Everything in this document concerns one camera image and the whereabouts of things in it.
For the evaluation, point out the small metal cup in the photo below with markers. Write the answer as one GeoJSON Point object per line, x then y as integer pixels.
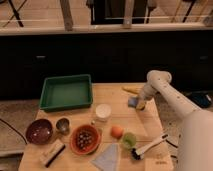
{"type": "Point", "coordinates": [62, 126]}

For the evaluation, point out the white handled black brush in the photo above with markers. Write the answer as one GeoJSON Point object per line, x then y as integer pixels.
{"type": "Point", "coordinates": [138, 153]}

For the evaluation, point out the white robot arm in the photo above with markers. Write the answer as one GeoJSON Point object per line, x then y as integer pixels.
{"type": "Point", "coordinates": [195, 147]}

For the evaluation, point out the green plastic tray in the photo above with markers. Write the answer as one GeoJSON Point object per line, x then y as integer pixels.
{"type": "Point", "coordinates": [66, 92]}

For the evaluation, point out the orange fruit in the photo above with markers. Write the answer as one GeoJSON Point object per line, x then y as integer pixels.
{"type": "Point", "coordinates": [116, 131]}

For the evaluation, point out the wooden block eraser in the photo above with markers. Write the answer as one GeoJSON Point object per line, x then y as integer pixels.
{"type": "Point", "coordinates": [48, 156]}

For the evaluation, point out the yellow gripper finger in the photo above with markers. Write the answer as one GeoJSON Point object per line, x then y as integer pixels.
{"type": "Point", "coordinates": [141, 105]}

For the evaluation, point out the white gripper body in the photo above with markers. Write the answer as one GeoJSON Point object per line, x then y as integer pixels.
{"type": "Point", "coordinates": [147, 92]}

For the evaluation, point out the blue sponge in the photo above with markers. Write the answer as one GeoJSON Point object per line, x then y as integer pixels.
{"type": "Point", "coordinates": [132, 101]}

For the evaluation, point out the green small cup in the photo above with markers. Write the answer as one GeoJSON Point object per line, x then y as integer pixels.
{"type": "Point", "coordinates": [128, 140]}

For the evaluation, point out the orange bowl with berries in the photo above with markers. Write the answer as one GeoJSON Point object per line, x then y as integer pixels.
{"type": "Point", "coordinates": [85, 139]}

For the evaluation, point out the blue grey cloth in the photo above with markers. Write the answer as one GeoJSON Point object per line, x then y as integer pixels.
{"type": "Point", "coordinates": [108, 159]}

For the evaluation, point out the purple bowl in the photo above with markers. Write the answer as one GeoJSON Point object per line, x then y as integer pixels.
{"type": "Point", "coordinates": [39, 132]}

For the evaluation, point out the yellow banana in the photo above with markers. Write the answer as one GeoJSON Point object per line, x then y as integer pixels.
{"type": "Point", "coordinates": [131, 90]}

